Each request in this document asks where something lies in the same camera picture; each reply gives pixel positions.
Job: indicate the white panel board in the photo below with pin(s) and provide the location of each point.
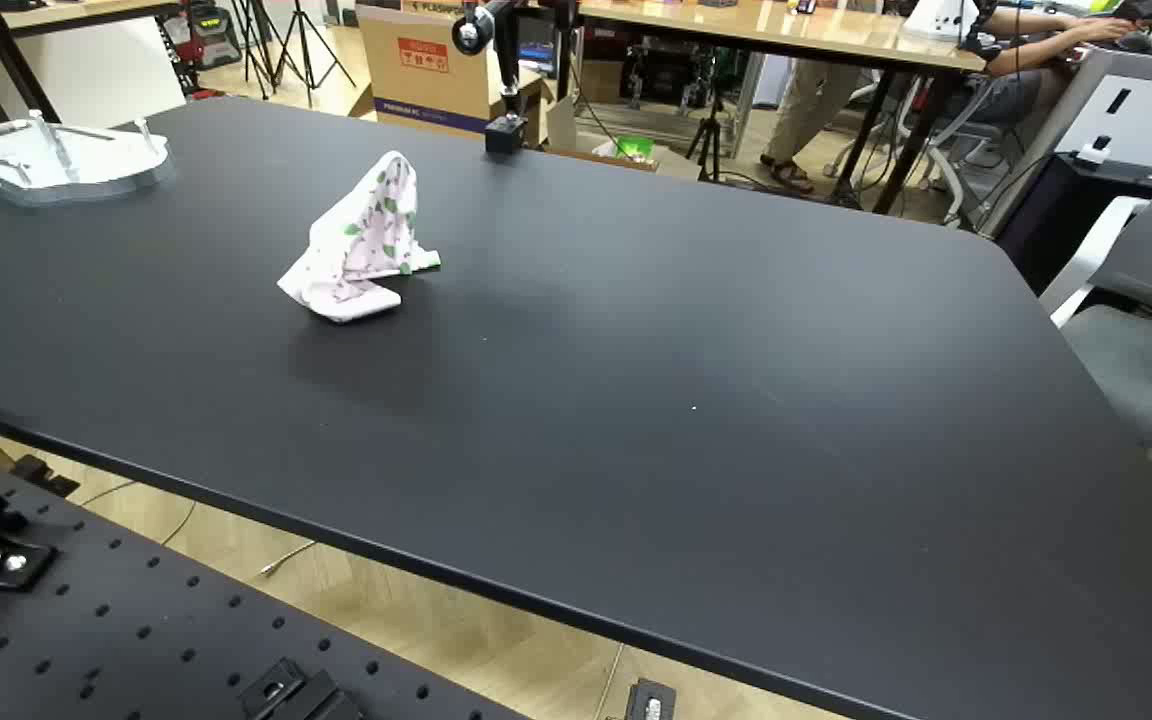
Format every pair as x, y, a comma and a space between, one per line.
101, 64

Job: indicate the black perforated mounting board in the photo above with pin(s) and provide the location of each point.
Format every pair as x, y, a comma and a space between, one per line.
136, 624

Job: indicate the cardboard box with red label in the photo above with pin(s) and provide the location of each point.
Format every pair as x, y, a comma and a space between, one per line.
425, 64

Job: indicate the long wooden table black legs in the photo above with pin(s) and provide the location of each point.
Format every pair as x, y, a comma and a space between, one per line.
791, 32

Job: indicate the gray cabinet with black slot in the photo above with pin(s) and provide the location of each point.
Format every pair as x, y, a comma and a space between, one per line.
1118, 123

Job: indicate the black clamp block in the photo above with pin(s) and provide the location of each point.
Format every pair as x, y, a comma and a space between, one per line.
296, 692

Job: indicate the small metal bracket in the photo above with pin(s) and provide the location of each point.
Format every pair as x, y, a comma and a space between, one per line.
648, 701

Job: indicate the green object on floor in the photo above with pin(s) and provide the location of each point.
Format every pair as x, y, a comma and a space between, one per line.
632, 148

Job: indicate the white floral cloth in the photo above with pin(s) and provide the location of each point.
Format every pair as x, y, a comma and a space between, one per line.
360, 240

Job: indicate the seated person in khaki trousers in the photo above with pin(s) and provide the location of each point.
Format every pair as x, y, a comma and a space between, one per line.
821, 101

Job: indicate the wooden desk with black leg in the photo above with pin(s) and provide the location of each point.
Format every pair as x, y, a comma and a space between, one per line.
18, 26

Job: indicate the small black tripod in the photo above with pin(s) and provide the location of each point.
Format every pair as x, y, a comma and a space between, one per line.
711, 135

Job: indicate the mesh office chair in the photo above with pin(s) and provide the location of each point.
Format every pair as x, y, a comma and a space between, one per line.
970, 135

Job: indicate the black camera tripod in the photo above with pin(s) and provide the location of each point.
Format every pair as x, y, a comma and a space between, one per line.
303, 45

